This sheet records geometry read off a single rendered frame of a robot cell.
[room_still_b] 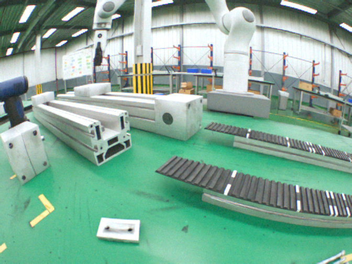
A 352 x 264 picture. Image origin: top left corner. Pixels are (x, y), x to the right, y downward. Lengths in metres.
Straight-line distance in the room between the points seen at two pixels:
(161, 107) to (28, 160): 0.34
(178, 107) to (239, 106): 0.35
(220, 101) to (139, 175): 0.49
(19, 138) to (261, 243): 0.41
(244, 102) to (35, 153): 0.69
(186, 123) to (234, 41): 0.49
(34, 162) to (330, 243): 0.51
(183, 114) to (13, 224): 0.41
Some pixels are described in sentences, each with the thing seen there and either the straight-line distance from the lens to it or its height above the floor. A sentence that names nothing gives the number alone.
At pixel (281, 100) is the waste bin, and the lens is 5.24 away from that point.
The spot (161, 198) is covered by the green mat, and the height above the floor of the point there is 0.78.
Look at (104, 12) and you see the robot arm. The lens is 0.67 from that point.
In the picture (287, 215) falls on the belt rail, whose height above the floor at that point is 0.79.
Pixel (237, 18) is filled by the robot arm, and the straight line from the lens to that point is 0.74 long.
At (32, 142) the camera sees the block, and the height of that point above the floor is 0.85.
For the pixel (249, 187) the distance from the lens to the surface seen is 0.22.
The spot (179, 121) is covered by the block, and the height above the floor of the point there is 0.83.
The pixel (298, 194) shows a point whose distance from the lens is 0.24.
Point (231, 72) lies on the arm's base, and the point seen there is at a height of 0.94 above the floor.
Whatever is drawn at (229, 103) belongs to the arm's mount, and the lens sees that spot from 0.67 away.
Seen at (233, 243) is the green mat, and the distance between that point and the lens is 0.20.
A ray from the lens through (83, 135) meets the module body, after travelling 0.33.
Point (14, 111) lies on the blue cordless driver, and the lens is 0.54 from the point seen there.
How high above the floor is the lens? 0.95
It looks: 22 degrees down
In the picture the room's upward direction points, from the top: straight up
